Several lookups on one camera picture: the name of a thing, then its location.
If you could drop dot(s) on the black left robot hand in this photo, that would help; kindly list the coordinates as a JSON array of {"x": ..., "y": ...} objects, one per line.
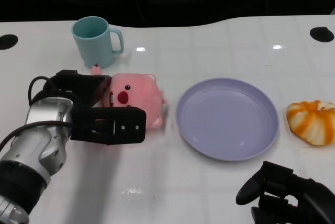
[{"x": 104, "y": 119}]

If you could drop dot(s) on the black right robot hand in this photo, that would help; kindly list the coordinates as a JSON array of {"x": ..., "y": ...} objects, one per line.
[{"x": 288, "y": 195}]

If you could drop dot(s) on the pink plush beaver doll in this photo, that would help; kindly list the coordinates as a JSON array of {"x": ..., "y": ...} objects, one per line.
[{"x": 138, "y": 95}]

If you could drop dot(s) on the lavender plastic plate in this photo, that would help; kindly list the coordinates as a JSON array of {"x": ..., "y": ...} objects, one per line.
[{"x": 227, "y": 119}]

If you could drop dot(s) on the orange striped bread toy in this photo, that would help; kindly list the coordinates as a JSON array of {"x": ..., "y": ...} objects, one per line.
[{"x": 311, "y": 122}]

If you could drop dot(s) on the teal plastic mug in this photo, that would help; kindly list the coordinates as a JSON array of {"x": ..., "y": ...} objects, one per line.
[{"x": 93, "y": 41}]

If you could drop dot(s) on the black table grommet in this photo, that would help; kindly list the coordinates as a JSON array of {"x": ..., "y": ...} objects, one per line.
[
  {"x": 321, "y": 34},
  {"x": 8, "y": 41}
]

